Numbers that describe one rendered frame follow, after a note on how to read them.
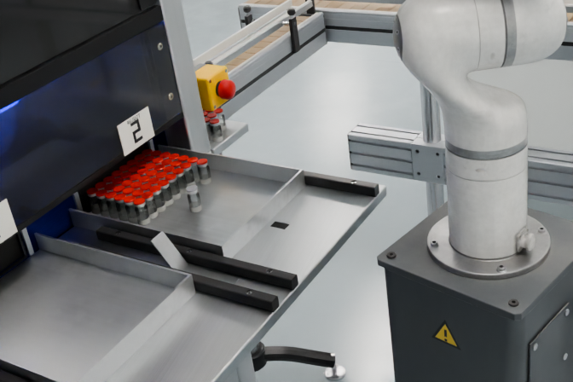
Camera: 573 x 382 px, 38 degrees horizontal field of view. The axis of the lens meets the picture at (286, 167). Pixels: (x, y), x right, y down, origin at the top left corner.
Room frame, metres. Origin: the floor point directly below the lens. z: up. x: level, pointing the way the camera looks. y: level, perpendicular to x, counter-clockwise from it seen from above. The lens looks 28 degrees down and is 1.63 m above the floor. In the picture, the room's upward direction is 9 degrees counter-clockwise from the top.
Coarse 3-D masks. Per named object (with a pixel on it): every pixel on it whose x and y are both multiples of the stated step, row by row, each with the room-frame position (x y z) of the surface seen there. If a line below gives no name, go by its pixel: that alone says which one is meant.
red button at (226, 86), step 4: (224, 80) 1.56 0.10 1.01; (228, 80) 1.55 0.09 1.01; (220, 84) 1.55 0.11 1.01; (224, 84) 1.54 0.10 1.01; (228, 84) 1.54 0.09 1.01; (232, 84) 1.55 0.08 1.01; (220, 88) 1.54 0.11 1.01; (224, 88) 1.54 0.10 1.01; (228, 88) 1.54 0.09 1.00; (232, 88) 1.55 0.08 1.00; (220, 92) 1.54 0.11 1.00; (224, 92) 1.54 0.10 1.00; (228, 92) 1.54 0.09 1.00; (232, 92) 1.55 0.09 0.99; (220, 96) 1.54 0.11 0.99; (224, 96) 1.54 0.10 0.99; (228, 96) 1.54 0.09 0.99; (232, 96) 1.55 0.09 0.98
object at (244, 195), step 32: (224, 160) 1.42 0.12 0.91; (224, 192) 1.34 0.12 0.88; (256, 192) 1.32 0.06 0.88; (288, 192) 1.27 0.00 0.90; (96, 224) 1.27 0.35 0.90; (128, 224) 1.22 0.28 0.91; (160, 224) 1.26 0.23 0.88; (192, 224) 1.24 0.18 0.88; (224, 224) 1.23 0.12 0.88; (256, 224) 1.19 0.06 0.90; (224, 256) 1.11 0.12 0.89
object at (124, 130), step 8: (144, 112) 1.39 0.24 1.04; (128, 120) 1.35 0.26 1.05; (144, 120) 1.38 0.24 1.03; (120, 128) 1.33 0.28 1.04; (128, 128) 1.35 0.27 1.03; (136, 128) 1.37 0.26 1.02; (144, 128) 1.38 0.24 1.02; (152, 128) 1.40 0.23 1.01; (120, 136) 1.33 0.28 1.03; (128, 136) 1.35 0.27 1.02; (136, 136) 1.36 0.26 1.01; (144, 136) 1.38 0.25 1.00; (152, 136) 1.39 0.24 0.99; (128, 144) 1.34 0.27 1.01; (136, 144) 1.36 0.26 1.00; (128, 152) 1.34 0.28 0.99
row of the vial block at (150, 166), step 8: (160, 160) 1.42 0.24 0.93; (144, 168) 1.39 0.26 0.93; (152, 168) 1.39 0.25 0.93; (136, 176) 1.37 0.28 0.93; (128, 184) 1.34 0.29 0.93; (112, 192) 1.32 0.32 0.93; (120, 192) 1.32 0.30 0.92; (112, 200) 1.30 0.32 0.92; (112, 208) 1.30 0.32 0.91; (112, 216) 1.30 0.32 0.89
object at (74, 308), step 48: (48, 240) 1.22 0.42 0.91; (0, 288) 1.13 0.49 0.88; (48, 288) 1.11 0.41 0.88; (96, 288) 1.09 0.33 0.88; (144, 288) 1.07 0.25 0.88; (192, 288) 1.04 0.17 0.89; (0, 336) 1.01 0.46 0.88; (48, 336) 0.99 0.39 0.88; (96, 336) 0.97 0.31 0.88; (144, 336) 0.94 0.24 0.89
